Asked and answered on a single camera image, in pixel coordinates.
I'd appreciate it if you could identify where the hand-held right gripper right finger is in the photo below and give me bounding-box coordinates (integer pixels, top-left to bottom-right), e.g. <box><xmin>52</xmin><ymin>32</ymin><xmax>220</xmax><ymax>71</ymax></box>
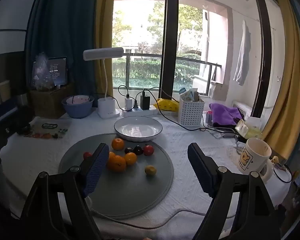
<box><xmin>187</xmin><ymin>142</ymin><xmax>282</xmax><ymax>240</ymax></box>

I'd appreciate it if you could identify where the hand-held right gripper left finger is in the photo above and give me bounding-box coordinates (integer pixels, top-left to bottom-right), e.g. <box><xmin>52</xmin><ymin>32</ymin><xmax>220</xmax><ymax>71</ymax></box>
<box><xmin>20</xmin><ymin>143</ymin><xmax>110</xmax><ymax>240</ymax></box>

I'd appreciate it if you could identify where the large orange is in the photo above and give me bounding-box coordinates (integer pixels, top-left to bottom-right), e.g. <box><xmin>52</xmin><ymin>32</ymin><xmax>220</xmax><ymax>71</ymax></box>
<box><xmin>106</xmin><ymin>155</ymin><xmax>127</xmax><ymax>172</ymax></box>

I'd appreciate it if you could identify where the white plate with dark rim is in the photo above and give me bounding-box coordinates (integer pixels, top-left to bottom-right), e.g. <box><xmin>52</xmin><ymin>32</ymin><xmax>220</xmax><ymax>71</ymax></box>
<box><xmin>114</xmin><ymin>116</ymin><xmax>163</xmax><ymax>142</ymax></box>

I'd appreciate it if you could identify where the printed zip bag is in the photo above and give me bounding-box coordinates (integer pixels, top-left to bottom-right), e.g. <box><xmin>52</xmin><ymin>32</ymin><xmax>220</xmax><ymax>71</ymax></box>
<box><xmin>23</xmin><ymin>118</ymin><xmax>72</xmax><ymax>139</ymax></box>

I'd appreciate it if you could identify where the brown cardboard box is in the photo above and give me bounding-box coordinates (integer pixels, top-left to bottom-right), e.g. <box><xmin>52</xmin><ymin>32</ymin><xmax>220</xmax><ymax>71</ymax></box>
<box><xmin>29</xmin><ymin>82</ymin><xmax>76</xmax><ymax>118</ymax></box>

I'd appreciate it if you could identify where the grey round mat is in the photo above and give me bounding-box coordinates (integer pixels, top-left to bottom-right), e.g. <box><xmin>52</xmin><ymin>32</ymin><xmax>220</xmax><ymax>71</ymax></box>
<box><xmin>58</xmin><ymin>133</ymin><xmax>174</xmax><ymax>220</ymax></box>

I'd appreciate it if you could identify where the white mug with bear print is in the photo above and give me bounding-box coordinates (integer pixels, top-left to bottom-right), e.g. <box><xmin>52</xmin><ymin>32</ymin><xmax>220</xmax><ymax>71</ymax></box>
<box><xmin>237</xmin><ymin>137</ymin><xmax>274</xmax><ymax>183</ymax></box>

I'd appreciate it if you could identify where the clear plastic bag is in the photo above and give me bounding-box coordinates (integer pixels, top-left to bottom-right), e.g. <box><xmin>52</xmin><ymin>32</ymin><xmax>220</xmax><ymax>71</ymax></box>
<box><xmin>31</xmin><ymin>52</ymin><xmax>56</xmax><ymax>91</ymax></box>

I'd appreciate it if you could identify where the blue bowl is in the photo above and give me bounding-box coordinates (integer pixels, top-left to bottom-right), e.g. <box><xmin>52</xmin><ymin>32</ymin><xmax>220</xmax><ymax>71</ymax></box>
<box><xmin>61</xmin><ymin>95</ymin><xmax>95</xmax><ymax>119</ymax></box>

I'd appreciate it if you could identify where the pink bowl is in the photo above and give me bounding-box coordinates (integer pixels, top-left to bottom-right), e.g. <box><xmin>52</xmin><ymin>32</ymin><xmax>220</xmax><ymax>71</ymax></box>
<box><xmin>66</xmin><ymin>95</ymin><xmax>89</xmax><ymax>105</ymax></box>

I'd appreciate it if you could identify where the white perforated basket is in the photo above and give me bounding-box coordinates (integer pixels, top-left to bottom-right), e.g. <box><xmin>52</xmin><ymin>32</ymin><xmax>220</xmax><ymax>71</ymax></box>
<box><xmin>178</xmin><ymin>97</ymin><xmax>205</xmax><ymax>127</ymax></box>

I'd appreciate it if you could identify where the pale yellow tissue packet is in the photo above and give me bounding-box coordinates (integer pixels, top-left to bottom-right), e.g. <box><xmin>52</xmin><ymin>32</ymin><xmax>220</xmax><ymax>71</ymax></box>
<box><xmin>235</xmin><ymin>119</ymin><xmax>262</xmax><ymax>138</ymax></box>

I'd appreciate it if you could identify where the white desk lamp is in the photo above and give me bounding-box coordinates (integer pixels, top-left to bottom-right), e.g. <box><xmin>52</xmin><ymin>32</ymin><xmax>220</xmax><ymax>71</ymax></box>
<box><xmin>83</xmin><ymin>47</ymin><xmax>124</xmax><ymax>119</ymax></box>

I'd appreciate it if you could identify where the purple cloth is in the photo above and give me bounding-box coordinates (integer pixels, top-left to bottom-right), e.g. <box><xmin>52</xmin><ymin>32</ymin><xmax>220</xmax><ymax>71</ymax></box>
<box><xmin>209</xmin><ymin>103</ymin><xmax>245</xmax><ymax>128</ymax></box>

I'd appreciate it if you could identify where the printed carton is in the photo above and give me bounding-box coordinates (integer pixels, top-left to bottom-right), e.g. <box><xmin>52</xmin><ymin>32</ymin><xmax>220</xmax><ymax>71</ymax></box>
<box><xmin>181</xmin><ymin>88</ymin><xmax>200</xmax><ymax>103</ymax></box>

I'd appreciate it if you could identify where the white power strip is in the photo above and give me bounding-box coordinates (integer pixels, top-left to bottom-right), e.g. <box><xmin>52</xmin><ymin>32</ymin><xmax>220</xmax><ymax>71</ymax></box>
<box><xmin>121</xmin><ymin>105</ymin><xmax>158</xmax><ymax>117</ymax></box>

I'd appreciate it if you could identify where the black charger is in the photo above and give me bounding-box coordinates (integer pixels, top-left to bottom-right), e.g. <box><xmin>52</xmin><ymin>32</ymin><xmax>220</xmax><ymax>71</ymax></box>
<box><xmin>140</xmin><ymin>95</ymin><xmax>151</xmax><ymax>110</ymax></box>

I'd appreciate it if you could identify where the teal curtain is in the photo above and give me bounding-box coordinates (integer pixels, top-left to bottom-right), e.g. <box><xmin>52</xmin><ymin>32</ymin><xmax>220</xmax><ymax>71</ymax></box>
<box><xmin>24</xmin><ymin>0</ymin><xmax>101</xmax><ymax>96</ymax></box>

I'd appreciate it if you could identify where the hanging white garment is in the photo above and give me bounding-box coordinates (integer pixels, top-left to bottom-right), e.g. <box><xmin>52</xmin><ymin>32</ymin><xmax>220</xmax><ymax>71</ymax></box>
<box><xmin>233</xmin><ymin>19</ymin><xmax>252</xmax><ymax>86</ymax></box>

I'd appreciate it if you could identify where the balcony railing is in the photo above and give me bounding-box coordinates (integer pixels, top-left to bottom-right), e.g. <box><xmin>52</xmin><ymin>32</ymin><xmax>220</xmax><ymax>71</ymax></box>
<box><xmin>112</xmin><ymin>52</ymin><xmax>222</xmax><ymax>90</ymax></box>

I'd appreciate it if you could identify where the yellow curtain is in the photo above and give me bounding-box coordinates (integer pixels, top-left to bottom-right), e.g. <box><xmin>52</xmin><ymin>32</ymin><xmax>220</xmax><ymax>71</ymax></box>
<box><xmin>94</xmin><ymin>0</ymin><xmax>116</xmax><ymax>98</ymax></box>
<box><xmin>261</xmin><ymin>0</ymin><xmax>300</xmax><ymax>141</ymax></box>

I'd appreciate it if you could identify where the white cable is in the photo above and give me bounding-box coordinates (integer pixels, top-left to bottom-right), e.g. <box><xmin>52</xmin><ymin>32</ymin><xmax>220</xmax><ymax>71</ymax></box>
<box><xmin>88</xmin><ymin>199</ymin><xmax>238</xmax><ymax>225</ymax></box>

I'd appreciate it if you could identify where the long black cable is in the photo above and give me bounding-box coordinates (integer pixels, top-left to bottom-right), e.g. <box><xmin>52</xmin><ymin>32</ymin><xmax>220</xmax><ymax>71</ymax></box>
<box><xmin>142</xmin><ymin>87</ymin><xmax>238</xmax><ymax>133</ymax></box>

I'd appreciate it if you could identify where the black charger cable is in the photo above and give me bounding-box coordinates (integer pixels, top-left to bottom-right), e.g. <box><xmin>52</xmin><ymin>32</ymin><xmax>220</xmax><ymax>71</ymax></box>
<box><xmin>118</xmin><ymin>85</ymin><xmax>130</xmax><ymax>111</ymax></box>

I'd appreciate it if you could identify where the black window post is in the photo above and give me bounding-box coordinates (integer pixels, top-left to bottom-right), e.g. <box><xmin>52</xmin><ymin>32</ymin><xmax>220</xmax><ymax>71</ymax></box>
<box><xmin>162</xmin><ymin>0</ymin><xmax>181</xmax><ymax>92</ymax></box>

